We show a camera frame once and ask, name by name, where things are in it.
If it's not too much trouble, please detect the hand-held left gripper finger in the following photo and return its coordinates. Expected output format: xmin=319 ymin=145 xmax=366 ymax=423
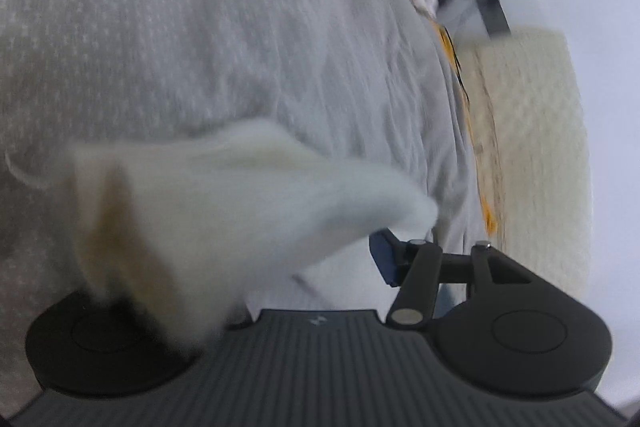
xmin=369 ymin=229 xmax=547 ymax=327

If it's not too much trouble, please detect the yellow cloth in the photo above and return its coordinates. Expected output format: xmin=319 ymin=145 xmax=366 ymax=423
xmin=436 ymin=23 xmax=502 ymax=237

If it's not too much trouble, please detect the grey bed sheet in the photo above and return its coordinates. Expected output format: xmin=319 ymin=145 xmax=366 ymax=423
xmin=0 ymin=0 xmax=483 ymax=408

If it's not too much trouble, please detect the dark rectangular object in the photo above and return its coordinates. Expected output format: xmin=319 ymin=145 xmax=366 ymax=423
xmin=474 ymin=0 xmax=512 ymax=40

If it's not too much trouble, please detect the white fluffy garment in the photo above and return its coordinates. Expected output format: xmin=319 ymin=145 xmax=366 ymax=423
xmin=59 ymin=119 xmax=442 ymax=350

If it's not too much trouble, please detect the cream quilted headboard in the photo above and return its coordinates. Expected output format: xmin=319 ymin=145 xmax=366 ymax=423
xmin=457 ymin=26 xmax=593 ymax=303

